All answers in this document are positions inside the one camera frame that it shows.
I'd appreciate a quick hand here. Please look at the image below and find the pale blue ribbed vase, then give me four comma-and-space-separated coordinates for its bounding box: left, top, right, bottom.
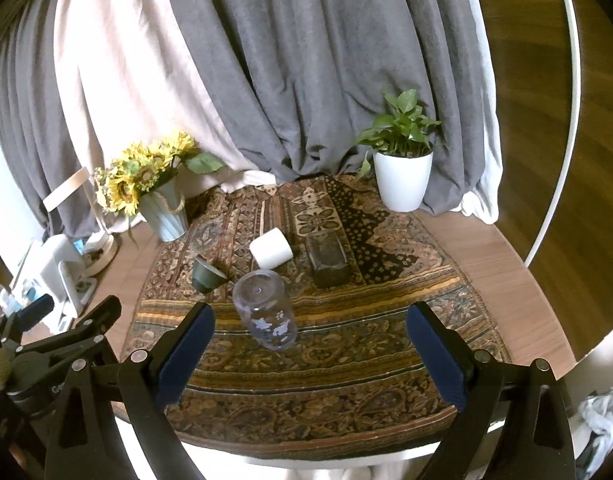
138, 180, 190, 242

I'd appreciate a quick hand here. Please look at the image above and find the white appliance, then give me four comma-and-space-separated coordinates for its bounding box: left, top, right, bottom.
11, 235, 98, 319

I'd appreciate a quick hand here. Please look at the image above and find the white cup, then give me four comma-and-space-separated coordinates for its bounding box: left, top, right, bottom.
249, 228, 294, 269

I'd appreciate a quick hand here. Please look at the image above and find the white desk lamp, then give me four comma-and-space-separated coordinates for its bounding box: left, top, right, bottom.
42, 167, 118, 277

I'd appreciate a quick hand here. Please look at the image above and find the white plant pot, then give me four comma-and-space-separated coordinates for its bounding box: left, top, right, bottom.
373, 150, 435, 213

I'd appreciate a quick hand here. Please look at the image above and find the grey curtain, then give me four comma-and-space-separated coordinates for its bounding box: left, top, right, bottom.
0, 0, 488, 241

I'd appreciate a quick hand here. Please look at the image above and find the green leafy plant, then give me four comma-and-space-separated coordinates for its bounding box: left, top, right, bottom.
355, 89, 445, 179

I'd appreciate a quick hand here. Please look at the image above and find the black clamp mount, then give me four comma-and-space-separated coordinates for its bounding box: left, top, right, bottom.
0, 294, 124, 416

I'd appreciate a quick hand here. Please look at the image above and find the dark green cup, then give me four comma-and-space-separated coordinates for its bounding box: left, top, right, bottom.
192, 255, 231, 294

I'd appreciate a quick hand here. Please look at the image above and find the white crumpled cloth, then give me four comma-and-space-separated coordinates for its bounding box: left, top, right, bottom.
579, 392, 613, 461

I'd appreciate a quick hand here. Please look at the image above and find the sunflower bouquet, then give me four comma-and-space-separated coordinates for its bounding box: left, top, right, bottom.
93, 131, 225, 247

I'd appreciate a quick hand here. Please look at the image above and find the patterned brown table cloth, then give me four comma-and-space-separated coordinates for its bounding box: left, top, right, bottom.
119, 175, 513, 461

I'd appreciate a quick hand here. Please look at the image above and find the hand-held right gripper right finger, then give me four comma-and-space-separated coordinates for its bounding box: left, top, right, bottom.
406, 302, 577, 480

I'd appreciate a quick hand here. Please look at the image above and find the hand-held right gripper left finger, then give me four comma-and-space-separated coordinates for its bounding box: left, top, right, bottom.
44, 302, 217, 480

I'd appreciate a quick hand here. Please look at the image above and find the clear printed glass cup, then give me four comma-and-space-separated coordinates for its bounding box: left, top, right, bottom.
233, 269, 298, 351

